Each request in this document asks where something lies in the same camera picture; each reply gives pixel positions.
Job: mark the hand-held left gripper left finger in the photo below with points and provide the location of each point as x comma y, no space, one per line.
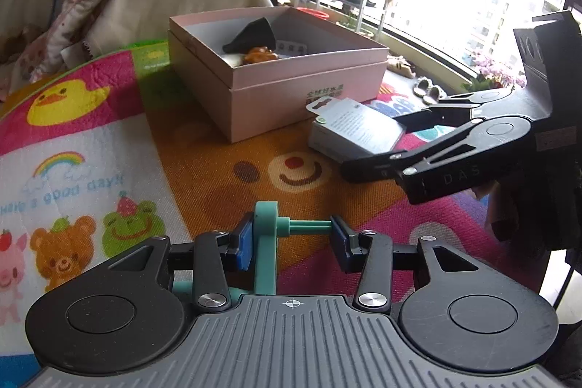
243,245

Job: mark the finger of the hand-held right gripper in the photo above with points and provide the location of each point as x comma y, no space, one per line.
473,106
454,160

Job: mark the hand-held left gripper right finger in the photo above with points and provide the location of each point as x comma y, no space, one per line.
338,242

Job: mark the teal plastic tool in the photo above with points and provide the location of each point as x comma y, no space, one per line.
266,251

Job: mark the grey retail package box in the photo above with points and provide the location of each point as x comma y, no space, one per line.
359,133

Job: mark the pink cardboard box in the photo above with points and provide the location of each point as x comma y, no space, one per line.
277,83

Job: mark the brown bear figurine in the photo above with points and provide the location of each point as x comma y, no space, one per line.
260,55

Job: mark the dark grey dryer nozzle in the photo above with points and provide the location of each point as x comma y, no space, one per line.
254,34

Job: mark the person's right forearm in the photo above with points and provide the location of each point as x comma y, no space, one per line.
550,210

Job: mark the person's right hand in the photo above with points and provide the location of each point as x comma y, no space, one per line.
494,208

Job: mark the purple flower plant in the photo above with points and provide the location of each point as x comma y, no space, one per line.
495,72

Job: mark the pair of grey slippers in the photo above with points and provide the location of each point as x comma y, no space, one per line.
427,90

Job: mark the tan plush slippers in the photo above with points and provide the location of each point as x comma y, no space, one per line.
402,65

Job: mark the colourful cartoon play mat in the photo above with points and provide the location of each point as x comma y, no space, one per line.
136,170

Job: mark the red plastic basin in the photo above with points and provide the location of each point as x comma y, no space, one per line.
313,13

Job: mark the beige sofa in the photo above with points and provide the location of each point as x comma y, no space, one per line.
191,1

